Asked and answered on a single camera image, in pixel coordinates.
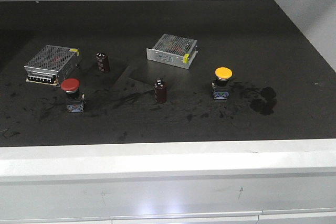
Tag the red mushroom push button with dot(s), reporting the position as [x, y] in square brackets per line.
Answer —
[75, 99]

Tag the centre dark brown capacitor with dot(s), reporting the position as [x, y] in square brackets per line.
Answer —
[160, 91]

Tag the dark brown capacitor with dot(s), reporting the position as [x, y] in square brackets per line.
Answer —
[103, 62]
[160, 91]

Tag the right metal mesh power supply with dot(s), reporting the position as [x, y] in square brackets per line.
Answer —
[174, 51]

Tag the metal mesh power supply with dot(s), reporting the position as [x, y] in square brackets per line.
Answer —
[174, 51]
[52, 65]

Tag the left dark brown capacitor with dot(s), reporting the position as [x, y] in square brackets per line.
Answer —
[103, 62]

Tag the left metal mesh power supply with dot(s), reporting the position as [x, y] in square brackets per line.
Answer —
[52, 65]

